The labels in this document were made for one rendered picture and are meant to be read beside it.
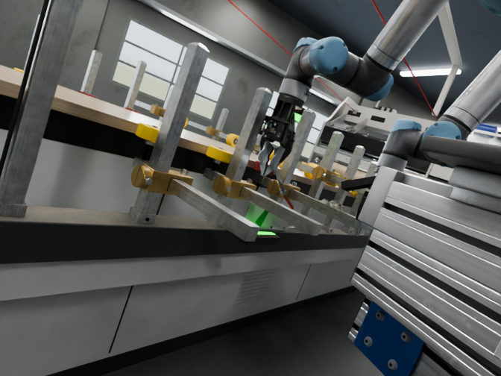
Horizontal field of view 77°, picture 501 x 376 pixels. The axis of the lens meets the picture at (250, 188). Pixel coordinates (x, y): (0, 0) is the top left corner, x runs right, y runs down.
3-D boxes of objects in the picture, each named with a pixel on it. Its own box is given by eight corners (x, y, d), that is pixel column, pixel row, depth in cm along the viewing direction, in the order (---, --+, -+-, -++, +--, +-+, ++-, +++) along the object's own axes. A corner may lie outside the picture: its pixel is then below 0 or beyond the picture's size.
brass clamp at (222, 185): (253, 201, 97) (259, 186, 97) (223, 197, 87) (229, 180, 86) (239, 195, 101) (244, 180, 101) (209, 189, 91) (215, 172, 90)
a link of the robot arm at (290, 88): (287, 84, 88) (314, 92, 85) (281, 101, 89) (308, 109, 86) (280, 75, 81) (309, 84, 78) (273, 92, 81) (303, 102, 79)
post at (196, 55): (142, 247, 75) (211, 48, 69) (129, 247, 72) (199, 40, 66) (136, 240, 77) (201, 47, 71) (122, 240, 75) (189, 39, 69)
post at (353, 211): (344, 246, 172) (379, 163, 166) (341, 246, 170) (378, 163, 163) (338, 243, 174) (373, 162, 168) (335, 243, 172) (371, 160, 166)
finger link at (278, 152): (258, 174, 83) (271, 141, 82) (265, 175, 89) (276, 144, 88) (268, 178, 82) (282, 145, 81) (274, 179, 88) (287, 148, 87)
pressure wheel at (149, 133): (159, 170, 89) (172, 131, 87) (153, 174, 81) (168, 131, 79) (130, 160, 87) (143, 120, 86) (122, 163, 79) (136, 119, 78)
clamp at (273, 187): (296, 201, 117) (300, 188, 116) (275, 197, 106) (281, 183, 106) (284, 195, 120) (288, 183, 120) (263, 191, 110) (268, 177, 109)
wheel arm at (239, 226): (253, 245, 60) (262, 224, 59) (242, 245, 57) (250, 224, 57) (141, 171, 87) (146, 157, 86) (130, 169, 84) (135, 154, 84)
